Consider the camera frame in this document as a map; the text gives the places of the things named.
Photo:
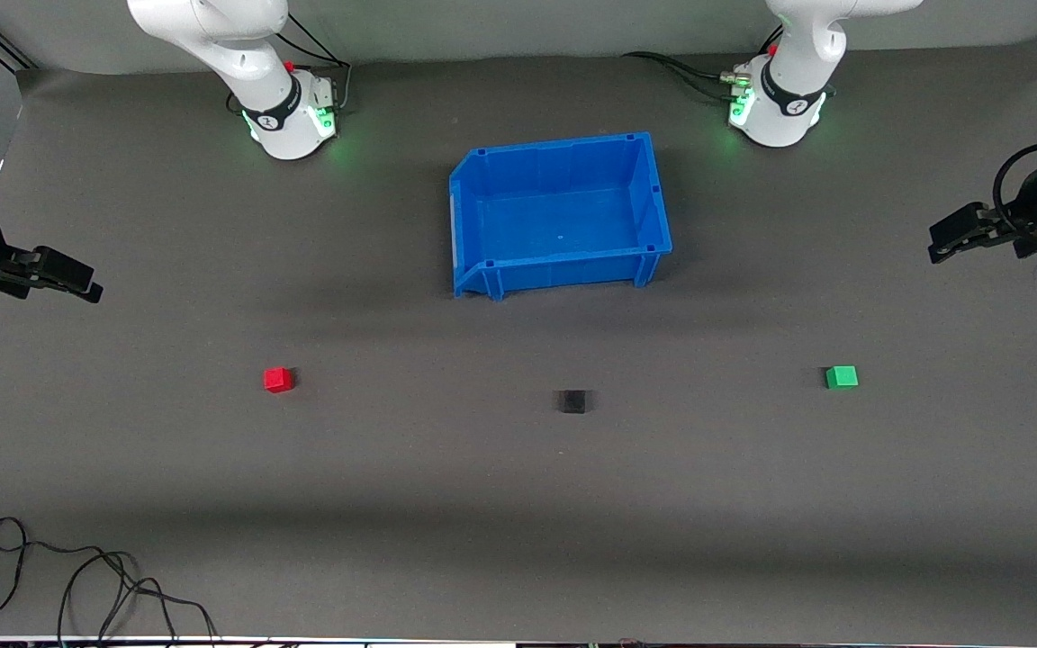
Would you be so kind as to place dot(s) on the blue plastic storage bin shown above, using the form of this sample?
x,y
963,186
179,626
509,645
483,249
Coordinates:
x,y
559,216

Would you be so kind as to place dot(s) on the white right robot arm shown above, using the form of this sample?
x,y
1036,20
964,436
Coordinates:
x,y
286,121

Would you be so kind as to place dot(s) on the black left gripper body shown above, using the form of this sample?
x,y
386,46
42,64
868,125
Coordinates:
x,y
1025,219

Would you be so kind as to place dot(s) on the red cube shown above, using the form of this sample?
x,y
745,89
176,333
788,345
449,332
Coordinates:
x,y
278,380

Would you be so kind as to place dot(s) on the black cube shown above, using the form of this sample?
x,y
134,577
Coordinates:
x,y
572,401

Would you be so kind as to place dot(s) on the aluminium frame rail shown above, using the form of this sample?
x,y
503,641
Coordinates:
x,y
14,52

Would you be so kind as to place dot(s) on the dark grey table mat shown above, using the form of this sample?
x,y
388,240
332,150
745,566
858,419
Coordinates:
x,y
752,504

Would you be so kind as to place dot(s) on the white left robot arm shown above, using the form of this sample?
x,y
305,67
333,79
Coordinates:
x,y
789,112

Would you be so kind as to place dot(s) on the green cube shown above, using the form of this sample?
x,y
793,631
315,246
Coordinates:
x,y
841,377

